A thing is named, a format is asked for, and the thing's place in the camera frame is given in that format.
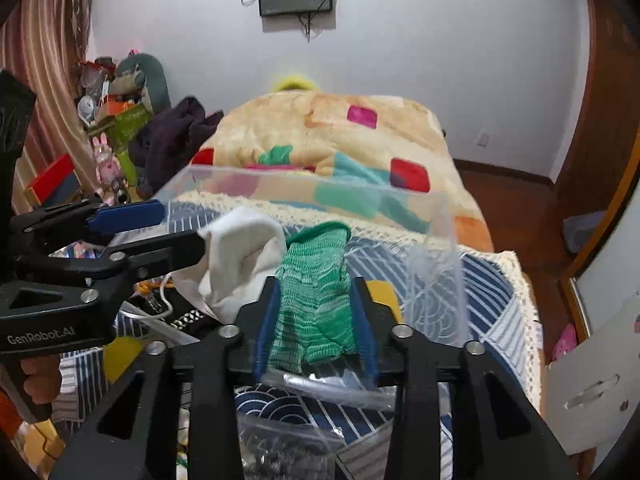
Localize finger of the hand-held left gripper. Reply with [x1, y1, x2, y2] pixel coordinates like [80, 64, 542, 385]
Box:
[0, 232, 207, 322]
[10, 198, 167, 249]

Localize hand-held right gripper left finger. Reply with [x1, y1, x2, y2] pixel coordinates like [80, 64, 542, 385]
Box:
[47, 276, 280, 480]

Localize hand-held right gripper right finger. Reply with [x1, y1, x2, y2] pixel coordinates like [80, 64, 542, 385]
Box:
[350, 276, 578, 480]

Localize green knit sock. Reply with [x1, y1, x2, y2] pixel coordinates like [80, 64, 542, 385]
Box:
[267, 221, 359, 375]

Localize white sock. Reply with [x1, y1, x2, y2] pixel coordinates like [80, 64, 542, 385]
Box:
[172, 205, 289, 324]

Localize clear plastic storage box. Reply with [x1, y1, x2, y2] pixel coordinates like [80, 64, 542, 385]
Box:
[150, 162, 472, 411]

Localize person's left hand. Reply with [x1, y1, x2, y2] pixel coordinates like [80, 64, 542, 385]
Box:
[22, 354, 62, 405]

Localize pink rabbit toy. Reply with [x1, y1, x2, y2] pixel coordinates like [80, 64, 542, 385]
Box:
[92, 135, 124, 187]

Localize dark purple clothing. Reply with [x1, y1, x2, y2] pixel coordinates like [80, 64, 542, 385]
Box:
[129, 96, 225, 199]

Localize red box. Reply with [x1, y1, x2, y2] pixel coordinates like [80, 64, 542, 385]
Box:
[26, 154, 81, 207]

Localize green cardboard box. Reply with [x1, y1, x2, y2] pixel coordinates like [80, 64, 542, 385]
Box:
[97, 102, 154, 149]

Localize clear plastic bag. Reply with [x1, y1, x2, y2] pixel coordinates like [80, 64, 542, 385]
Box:
[235, 400, 347, 480]

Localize blue patterned bed sheet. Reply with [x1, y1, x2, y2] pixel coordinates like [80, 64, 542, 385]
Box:
[50, 195, 544, 480]

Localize grey-green plush dinosaur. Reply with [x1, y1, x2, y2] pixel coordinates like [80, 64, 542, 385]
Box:
[115, 52, 172, 112]

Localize striped pink curtain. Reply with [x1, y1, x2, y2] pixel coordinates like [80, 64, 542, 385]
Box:
[0, 0, 109, 213]

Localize orange printed blanket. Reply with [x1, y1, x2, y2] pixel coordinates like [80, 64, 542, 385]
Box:
[192, 91, 496, 254]

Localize yellow plush toy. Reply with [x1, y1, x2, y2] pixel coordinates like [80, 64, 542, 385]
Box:
[272, 75, 319, 94]

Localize grey bag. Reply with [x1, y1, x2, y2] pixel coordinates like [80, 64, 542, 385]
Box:
[562, 210, 609, 257]

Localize wooden framed mirror door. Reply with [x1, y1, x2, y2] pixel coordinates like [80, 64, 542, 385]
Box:
[559, 140, 640, 335]

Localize white cable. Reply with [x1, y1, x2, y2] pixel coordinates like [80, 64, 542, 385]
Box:
[115, 272, 177, 322]

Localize monitor cables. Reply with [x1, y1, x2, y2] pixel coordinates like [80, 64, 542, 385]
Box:
[297, 12, 327, 44]

